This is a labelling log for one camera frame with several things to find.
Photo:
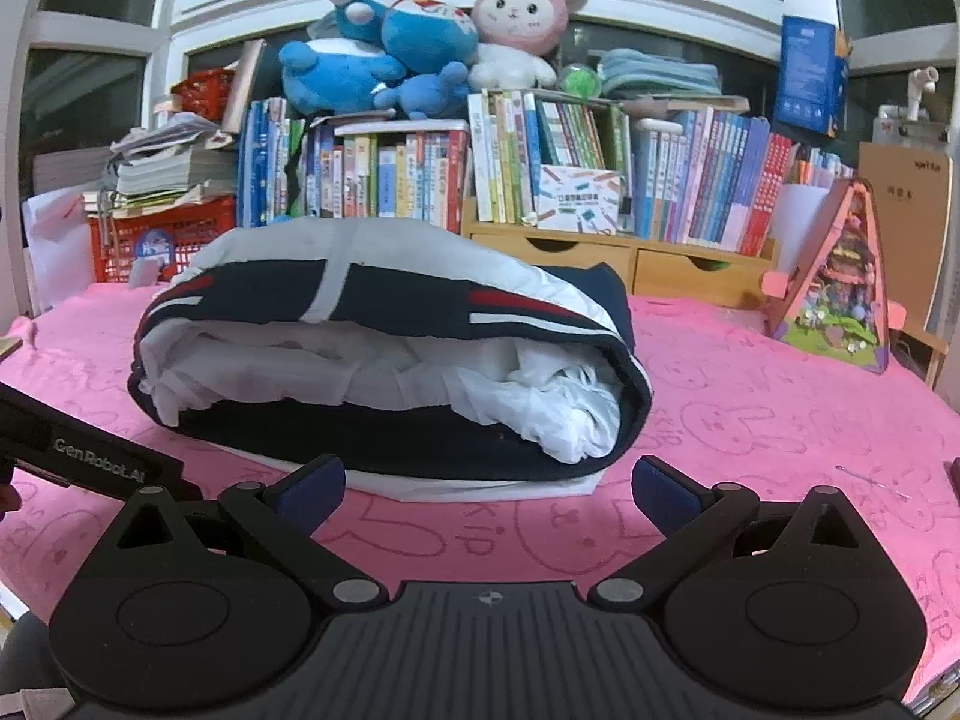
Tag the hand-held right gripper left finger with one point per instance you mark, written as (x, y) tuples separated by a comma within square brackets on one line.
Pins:
[(315, 491)]

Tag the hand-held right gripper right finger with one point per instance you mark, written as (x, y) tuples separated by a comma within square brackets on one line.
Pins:
[(664, 489)]

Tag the navy and white jacket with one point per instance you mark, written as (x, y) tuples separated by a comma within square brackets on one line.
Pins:
[(390, 300)]

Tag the pink rabbit print blanket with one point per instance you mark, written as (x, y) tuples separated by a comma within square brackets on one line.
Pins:
[(750, 427)]

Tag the wooden board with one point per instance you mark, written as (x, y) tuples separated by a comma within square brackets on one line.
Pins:
[(9, 350)]

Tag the thin metal needle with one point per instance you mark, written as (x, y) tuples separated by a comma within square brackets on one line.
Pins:
[(874, 481)]

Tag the round blue hand fan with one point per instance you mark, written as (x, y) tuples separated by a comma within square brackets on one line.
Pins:
[(154, 251)]

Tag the wooden drawer organizer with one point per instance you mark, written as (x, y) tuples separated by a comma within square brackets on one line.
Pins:
[(577, 255)]

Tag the red plastic crate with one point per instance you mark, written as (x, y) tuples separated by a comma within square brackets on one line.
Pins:
[(202, 229)]

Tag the pink toy house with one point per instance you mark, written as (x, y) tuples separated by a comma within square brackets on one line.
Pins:
[(847, 285)]

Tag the wooden stand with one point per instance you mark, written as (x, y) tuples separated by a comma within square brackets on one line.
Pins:
[(922, 345)]

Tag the stack of papers and booklets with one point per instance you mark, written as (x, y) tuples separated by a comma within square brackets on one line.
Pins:
[(172, 165)]

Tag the white patterned printer box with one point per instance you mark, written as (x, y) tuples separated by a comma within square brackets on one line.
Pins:
[(577, 199)]

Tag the row of colourful books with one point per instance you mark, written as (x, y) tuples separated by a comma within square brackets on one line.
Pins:
[(697, 180)]

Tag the row of tall blue books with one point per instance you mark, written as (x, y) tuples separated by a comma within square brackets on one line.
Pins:
[(262, 165)]

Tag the small red basket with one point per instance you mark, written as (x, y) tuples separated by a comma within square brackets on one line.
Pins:
[(202, 94)]

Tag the brown cardboard box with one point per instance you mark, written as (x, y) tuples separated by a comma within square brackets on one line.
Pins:
[(915, 187)]

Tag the small blue plush toy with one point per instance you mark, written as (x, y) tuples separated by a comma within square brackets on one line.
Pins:
[(427, 94)]

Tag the green ball toy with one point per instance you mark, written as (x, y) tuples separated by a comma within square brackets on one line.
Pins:
[(580, 81)]

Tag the folded teal towel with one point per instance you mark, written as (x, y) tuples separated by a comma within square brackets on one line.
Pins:
[(660, 71)]

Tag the large blue white plush toy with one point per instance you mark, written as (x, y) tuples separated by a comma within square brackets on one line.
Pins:
[(330, 71)]

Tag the blue cardboard box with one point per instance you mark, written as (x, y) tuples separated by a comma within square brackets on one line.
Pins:
[(810, 75)]

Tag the white pipe fitting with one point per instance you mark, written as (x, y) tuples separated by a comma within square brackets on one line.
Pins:
[(911, 94)]

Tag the blue cat plush toy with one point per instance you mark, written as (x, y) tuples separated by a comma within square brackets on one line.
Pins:
[(431, 34)]

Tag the pink rabbit plush toy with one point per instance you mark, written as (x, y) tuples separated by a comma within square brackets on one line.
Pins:
[(517, 11)]

